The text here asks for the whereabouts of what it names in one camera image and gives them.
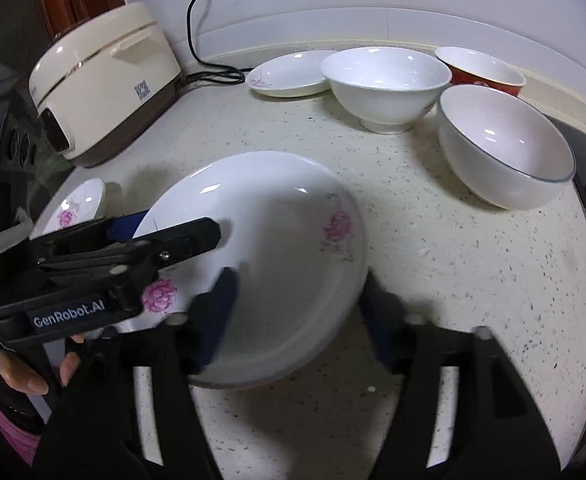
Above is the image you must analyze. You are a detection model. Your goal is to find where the cream rice cooker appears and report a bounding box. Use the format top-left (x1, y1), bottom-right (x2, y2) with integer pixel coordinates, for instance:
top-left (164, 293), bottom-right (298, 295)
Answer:
top-left (28, 1), bottom-right (184, 169)

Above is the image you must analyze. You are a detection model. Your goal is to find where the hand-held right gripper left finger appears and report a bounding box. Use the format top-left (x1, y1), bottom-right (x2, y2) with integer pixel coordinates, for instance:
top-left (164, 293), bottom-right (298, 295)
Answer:
top-left (35, 266), bottom-right (238, 480)

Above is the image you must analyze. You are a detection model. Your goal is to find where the grey-rimmed white bowl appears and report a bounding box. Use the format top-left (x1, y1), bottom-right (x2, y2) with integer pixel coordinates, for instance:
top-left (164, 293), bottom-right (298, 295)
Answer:
top-left (438, 84), bottom-right (576, 211)

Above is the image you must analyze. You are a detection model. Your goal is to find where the small floral white plate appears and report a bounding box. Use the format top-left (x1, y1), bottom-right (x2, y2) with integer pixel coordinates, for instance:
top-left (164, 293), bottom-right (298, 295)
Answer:
top-left (29, 179), bottom-right (108, 241)

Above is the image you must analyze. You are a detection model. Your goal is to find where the red and white bowl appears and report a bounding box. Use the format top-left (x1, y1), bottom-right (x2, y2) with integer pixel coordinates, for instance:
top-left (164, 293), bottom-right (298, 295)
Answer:
top-left (434, 46), bottom-right (527, 100)

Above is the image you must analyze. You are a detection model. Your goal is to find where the person's left hand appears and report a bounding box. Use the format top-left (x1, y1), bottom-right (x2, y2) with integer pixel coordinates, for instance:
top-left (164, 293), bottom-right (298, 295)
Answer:
top-left (0, 332), bottom-right (86, 396)

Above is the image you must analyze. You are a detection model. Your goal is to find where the person's left forearm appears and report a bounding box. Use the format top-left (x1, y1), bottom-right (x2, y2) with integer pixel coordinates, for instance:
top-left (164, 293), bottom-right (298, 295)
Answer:
top-left (0, 374), bottom-right (42, 467)

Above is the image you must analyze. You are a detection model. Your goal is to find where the large floral white plate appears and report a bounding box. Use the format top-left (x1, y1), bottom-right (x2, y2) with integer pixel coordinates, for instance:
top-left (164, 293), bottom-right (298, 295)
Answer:
top-left (118, 151), bottom-right (370, 391)

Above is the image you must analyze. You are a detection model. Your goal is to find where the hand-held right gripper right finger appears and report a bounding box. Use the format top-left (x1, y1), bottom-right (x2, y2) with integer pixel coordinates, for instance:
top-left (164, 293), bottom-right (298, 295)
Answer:
top-left (360, 270), bottom-right (564, 480)

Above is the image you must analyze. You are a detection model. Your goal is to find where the footed white bowl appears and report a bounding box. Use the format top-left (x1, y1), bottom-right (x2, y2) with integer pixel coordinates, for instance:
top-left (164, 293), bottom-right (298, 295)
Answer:
top-left (320, 46), bottom-right (452, 135)

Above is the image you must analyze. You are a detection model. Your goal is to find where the shallow white plate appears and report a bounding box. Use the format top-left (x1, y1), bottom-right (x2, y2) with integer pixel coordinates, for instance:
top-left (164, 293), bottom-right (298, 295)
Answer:
top-left (245, 50), bottom-right (338, 98)

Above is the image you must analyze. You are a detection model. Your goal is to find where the black power cable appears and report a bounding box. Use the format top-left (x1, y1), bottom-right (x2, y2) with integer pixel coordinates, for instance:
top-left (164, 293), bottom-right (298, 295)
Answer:
top-left (178, 0), bottom-right (254, 92)

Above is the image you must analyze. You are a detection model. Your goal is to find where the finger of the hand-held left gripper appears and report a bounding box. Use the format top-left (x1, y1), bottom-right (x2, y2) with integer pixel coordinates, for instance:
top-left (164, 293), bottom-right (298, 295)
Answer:
top-left (35, 216), bottom-right (222, 311)
top-left (29, 212), bottom-right (146, 258)

